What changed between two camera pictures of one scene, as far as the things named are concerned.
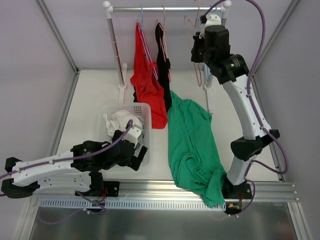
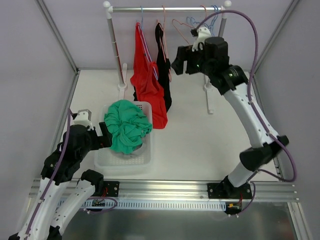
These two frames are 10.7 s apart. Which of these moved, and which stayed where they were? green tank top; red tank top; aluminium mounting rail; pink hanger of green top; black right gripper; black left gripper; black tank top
Moved: black left gripper; black right gripper; pink hanger of green top; green tank top
Stayed: red tank top; black tank top; aluminium mounting rail
